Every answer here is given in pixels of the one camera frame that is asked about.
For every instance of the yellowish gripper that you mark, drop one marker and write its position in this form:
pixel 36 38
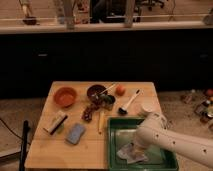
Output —
pixel 137 151

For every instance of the white grey towel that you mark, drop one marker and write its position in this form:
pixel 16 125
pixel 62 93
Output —
pixel 125 152

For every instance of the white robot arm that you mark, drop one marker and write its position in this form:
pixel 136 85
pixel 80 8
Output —
pixel 153 130

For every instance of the dark green metal can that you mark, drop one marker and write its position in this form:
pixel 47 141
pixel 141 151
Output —
pixel 108 101

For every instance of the orange ball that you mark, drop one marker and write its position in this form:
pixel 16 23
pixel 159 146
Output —
pixel 120 90

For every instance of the brown red toy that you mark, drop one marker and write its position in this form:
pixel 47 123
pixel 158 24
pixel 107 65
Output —
pixel 88 112

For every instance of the blue sponge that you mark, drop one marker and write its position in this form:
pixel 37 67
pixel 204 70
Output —
pixel 75 133

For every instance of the wooden spoon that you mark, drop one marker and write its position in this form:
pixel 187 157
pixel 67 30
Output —
pixel 108 88

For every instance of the dark brown bowl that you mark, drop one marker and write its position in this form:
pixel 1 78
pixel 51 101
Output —
pixel 94 89

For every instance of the clutter items on floor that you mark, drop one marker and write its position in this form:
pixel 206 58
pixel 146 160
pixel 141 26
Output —
pixel 204 110

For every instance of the wooden black scrub brush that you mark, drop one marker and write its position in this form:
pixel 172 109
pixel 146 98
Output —
pixel 56 122

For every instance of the orange plastic bowl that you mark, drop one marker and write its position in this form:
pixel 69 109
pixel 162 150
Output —
pixel 65 96

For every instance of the dark bowl on ledge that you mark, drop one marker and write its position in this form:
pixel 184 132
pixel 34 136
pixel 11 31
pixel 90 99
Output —
pixel 30 21

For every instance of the black stand post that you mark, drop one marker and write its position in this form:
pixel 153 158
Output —
pixel 23 152

